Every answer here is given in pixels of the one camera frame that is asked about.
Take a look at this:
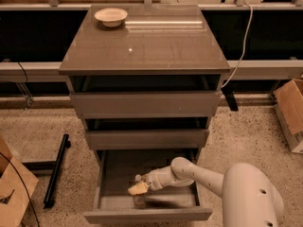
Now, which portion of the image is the white bowl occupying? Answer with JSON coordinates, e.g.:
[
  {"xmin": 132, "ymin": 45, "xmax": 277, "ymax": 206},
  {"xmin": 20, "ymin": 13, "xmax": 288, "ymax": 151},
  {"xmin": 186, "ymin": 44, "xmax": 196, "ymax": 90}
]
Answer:
[{"xmin": 95, "ymin": 8, "xmax": 128, "ymax": 27}]

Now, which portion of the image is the cardboard box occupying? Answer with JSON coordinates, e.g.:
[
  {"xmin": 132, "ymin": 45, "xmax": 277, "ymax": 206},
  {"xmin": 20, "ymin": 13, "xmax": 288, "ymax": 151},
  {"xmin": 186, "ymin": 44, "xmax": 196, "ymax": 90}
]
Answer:
[
  {"xmin": 274, "ymin": 79, "xmax": 303, "ymax": 153},
  {"xmin": 0, "ymin": 136, "xmax": 39, "ymax": 227}
]

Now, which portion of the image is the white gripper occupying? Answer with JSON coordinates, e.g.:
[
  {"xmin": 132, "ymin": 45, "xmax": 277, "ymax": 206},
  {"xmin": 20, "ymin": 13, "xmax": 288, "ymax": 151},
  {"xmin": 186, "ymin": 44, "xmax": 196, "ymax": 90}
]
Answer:
[{"xmin": 128, "ymin": 166, "xmax": 176, "ymax": 196}]

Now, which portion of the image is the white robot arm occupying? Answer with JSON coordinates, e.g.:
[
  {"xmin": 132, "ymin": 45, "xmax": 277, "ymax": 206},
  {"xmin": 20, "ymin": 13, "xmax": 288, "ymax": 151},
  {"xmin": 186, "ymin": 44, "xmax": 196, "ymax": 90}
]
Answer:
[{"xmin": 128, "ymin": 157, "xmax": 284, "ymax": 227}]

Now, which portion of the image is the grey top drawer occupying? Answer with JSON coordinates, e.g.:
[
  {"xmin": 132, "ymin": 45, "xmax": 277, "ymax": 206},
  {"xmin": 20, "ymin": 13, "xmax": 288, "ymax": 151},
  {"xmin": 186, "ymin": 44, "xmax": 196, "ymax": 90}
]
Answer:
[{"xmin": 70, "ymin": 92, "xmax": 221, "ymax": 119}]

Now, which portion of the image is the black metal stand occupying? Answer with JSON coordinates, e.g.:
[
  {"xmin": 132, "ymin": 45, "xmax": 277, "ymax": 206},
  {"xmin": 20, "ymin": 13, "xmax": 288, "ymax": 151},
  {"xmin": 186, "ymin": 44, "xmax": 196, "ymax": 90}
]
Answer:
[{"xmin": 25, "ymin": 134, "xmax": 71, "ymax": 209}]

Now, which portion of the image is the white cable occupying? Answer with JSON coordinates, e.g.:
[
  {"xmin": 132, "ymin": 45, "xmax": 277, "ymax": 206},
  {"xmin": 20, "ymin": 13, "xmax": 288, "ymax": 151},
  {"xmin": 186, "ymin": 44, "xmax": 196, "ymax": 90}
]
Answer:
[{"xmin": 220, "ymin": 2, "xmax": 255, "ymax": 89}]

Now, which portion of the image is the black bracket leg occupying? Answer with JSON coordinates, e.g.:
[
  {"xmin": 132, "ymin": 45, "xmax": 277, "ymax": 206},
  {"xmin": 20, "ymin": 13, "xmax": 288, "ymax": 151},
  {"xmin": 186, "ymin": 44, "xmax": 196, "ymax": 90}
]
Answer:
[{"xmin": 222, "ymin": 86, "xmax": 239, "ymax": 112}]

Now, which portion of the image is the clear plastic water bottle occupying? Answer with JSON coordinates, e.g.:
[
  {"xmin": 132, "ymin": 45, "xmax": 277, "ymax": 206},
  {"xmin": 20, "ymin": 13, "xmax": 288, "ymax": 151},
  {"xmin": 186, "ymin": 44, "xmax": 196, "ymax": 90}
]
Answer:
[{"xmin": 134, "ymin": 174, "xmax": 146, "ymax": 208}]

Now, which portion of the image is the cardboard box left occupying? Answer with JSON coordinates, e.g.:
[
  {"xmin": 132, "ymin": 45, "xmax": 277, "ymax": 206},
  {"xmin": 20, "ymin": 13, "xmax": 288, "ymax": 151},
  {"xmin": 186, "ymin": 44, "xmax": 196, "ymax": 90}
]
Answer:
[{"xmin": 0, "ymin": 136, "xmax": 39, "ymax": 227}]

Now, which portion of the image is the grey open bottom drawer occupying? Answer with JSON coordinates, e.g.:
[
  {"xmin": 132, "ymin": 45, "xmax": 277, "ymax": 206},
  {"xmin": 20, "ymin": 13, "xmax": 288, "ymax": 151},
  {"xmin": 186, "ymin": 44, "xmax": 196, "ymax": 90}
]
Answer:
[{"xmin": 84, "ymin": 148, "xmax": 212, "ymax": 224}]

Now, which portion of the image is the grey drawer cabinet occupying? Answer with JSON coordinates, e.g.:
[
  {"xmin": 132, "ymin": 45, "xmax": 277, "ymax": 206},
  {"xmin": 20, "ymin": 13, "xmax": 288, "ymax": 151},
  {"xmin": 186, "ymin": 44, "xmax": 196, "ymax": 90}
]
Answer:
[{"xmin": 58, "ymin": 4, "xmax": 231, "ymax": 225}]

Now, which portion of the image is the black cable left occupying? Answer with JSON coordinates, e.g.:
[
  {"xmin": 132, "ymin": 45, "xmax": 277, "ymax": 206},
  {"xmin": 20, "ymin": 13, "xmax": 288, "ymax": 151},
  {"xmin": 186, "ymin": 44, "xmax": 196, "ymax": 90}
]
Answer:
[{"xmin": 0, "ymin": 151, "xmax": 41, "ymax": 227}]

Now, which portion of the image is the cardboard box right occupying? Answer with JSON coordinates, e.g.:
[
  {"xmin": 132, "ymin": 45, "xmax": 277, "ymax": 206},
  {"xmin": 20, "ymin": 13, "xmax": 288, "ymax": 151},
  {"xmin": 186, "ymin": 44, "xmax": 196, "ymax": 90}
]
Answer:
[{"xmin": 274, "ymin": 79, "xmax": 303, "ymax": 153}]

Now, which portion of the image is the grey middle drawer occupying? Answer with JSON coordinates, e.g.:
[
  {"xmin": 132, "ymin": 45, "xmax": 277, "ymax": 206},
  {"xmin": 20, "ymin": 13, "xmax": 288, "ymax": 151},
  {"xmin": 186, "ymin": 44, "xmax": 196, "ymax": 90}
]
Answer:
[{"xmin": 85, "ymin": 130, "xmax": 209, "ymax": 150}]

